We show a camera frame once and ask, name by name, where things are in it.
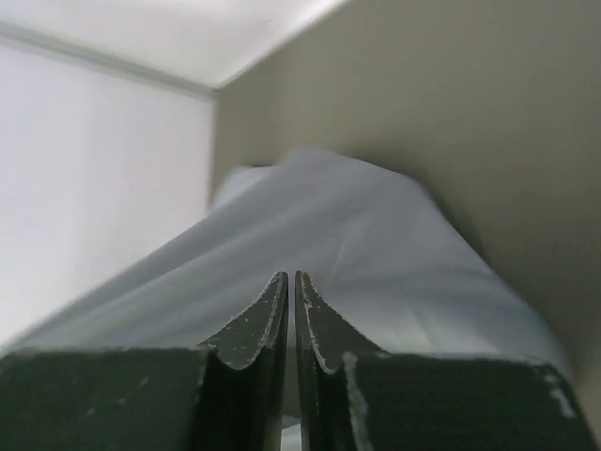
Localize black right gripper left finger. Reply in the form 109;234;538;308
1;272;288;450

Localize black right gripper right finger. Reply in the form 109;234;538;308
295;272;596;450

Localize grey fabric pillowcase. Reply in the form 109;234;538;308
0;148;572;451

